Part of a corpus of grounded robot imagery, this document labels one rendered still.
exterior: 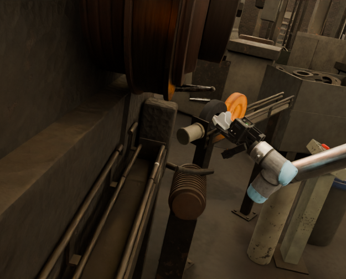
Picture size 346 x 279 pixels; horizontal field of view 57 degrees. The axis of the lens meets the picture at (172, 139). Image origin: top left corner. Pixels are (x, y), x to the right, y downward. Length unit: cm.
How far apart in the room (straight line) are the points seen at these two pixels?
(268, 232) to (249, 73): 204
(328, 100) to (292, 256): 155
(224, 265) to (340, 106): 186
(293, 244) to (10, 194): 153
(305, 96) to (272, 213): 146
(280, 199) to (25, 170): 127
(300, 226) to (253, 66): 200
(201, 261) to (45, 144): 127
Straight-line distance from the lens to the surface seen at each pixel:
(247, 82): 335
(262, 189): 114
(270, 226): 159
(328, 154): 117
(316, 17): 960
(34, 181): 36
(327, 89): 290
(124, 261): 53
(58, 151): 42
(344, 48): 457
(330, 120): 302
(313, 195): 160
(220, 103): 119
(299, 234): 171
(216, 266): 162
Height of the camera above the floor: 106
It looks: 22 degrees down
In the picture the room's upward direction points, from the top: 11 degrees clockwise
